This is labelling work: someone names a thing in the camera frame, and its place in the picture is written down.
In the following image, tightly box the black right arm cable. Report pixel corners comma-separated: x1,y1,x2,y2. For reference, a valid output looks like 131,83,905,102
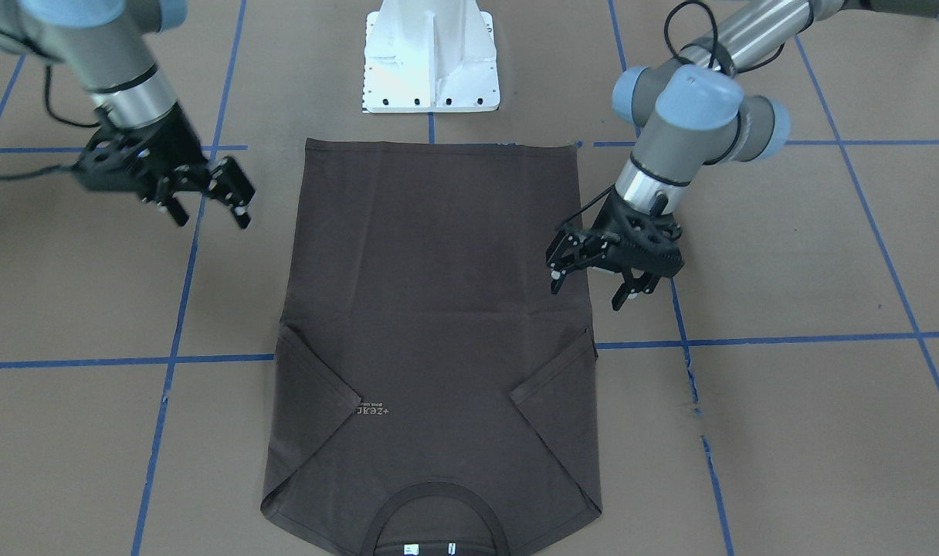
0,65,107,183

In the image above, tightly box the dark brown t-shirt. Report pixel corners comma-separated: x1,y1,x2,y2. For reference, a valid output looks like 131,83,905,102
260,138,602,555

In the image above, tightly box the white metal mount base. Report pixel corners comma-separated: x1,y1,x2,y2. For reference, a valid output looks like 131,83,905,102
361,1,501,114

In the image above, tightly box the brown paper table cover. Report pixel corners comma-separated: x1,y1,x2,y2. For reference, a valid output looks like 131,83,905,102
0,1,939,555

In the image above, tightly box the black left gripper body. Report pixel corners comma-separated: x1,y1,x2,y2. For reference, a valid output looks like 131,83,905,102
585,186,685,279

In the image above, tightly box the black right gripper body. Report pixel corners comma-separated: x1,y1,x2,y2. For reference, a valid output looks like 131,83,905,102
72,103,211,205

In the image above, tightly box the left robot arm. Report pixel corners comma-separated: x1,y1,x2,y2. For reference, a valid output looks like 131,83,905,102
546,1,939,310

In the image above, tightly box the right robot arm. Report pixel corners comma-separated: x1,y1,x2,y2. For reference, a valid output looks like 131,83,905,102
0,1,256,229

